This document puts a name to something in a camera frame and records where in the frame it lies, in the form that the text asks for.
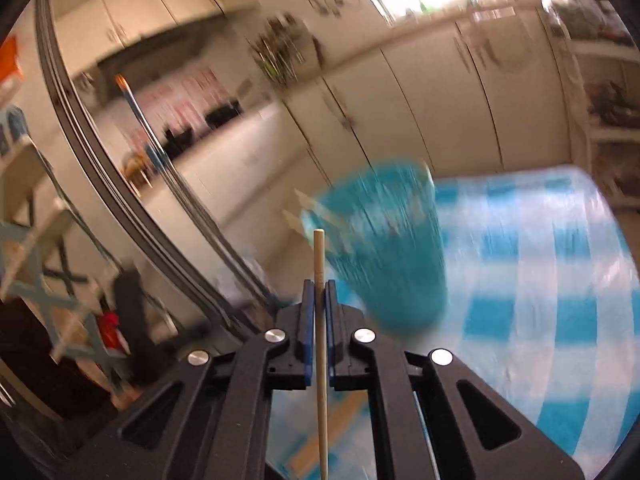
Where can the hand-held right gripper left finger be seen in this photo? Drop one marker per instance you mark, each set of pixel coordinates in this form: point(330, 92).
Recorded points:
point(308, 320)

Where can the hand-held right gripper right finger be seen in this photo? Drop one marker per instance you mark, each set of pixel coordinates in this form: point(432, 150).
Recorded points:
point(332, 320)

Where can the single wooden chopstick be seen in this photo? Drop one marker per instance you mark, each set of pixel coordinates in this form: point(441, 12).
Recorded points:
point(320, 270)

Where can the blue perforated utensil basket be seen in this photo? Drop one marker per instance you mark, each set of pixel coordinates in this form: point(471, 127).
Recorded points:
point(395, 260)

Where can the bundle of wooden chopsticks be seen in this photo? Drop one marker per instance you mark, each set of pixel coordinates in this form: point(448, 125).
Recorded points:
point(345, 414)

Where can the blue white checkered tablecloth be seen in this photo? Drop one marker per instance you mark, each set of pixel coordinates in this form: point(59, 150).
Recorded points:
point(525, 285)

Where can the red patterned bag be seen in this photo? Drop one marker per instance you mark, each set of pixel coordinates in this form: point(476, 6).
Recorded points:
point(109, 330)

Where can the black wok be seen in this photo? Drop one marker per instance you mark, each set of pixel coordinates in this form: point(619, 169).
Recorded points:
point(222, 115)

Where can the white kitchen base cabinets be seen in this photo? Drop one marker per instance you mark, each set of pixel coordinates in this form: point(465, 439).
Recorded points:
point(425, 110)

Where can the folding ironing board stand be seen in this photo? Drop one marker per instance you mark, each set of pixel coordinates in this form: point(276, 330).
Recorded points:
point(30, 240)

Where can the black range hood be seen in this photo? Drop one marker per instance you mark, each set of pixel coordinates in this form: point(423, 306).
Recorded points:
point(150, 45)

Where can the white rolling cart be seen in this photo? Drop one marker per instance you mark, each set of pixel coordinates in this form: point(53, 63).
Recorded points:
point(600, 132)

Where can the plastic bag of vegetables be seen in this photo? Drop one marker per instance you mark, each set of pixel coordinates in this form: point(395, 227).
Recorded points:
point(585, 17)

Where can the red wall sticker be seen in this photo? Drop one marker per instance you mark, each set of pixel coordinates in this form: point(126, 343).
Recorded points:
point(190, 90)

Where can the wall rack with kitchen utensils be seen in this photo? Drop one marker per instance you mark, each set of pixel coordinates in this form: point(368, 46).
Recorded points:
point(275, 55)

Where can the white wall cabinet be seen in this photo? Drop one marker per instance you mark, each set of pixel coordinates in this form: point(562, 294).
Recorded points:
point(130, 5)

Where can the orange wall bag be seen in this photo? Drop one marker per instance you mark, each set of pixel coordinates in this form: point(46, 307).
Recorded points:
point(10, 60)

